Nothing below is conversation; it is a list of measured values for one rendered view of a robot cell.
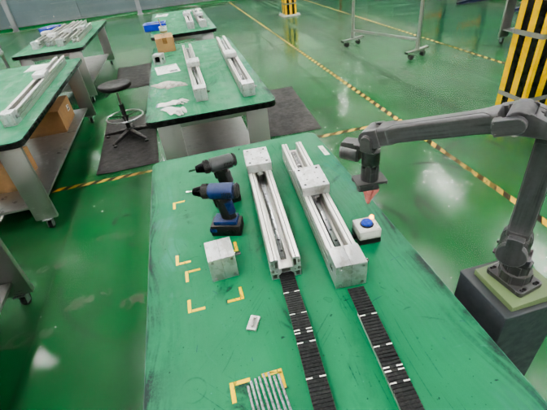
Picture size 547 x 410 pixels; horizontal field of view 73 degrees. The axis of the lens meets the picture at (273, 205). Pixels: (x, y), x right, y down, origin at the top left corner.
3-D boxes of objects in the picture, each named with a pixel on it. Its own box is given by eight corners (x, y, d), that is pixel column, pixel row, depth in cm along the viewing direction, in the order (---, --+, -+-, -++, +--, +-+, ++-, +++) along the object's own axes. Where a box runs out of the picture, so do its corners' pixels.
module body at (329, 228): (356, 263, 125) (356, 245, 120) (327, 269, 124) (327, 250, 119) (301, 156, 190) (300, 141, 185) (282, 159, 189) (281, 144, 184)
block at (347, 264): (373, 281, 118) (375, 259, 113) (335, 289, 117) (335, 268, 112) (363, 262, 125) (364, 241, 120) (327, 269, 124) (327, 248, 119)
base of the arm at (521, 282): (542, 285, 107) (506, 259, 116) (550, 267, 102) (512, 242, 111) (518, 298, 105) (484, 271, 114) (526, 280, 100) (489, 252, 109)
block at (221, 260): (246, 272, 127) (242, 252, 121) (212, 282, 125) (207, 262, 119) (239, 254, 135) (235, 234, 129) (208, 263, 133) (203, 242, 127)
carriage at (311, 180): (330, 198, 148) (330, 183, 144) (303, 202, 147) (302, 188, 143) (319, 177, 161) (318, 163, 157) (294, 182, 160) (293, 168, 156)
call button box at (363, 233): (380, 242, 133) (382, 228, 129) (354, 246, 132) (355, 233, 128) (372, 228, 139) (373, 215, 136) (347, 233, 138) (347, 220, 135)
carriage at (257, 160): (273, 175, 167) (271, 162, 163) (248, 179, 166) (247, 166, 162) (267, 159, 180) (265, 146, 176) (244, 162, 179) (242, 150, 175)
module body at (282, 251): (301, 274, 124) (299, 255, 119) (272, 280, 123) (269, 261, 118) (265, 162, 189) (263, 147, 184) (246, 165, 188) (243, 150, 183)
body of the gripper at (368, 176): (350, 180, 124) (351, 161, 120) (379, 175, 125) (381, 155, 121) (357, 190, 119) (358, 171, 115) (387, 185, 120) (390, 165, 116)
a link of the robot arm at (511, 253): (581, 122, 74) (587, 102, 80) (504, 112, 82) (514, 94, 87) (523, 271, 101) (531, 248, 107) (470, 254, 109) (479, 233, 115)
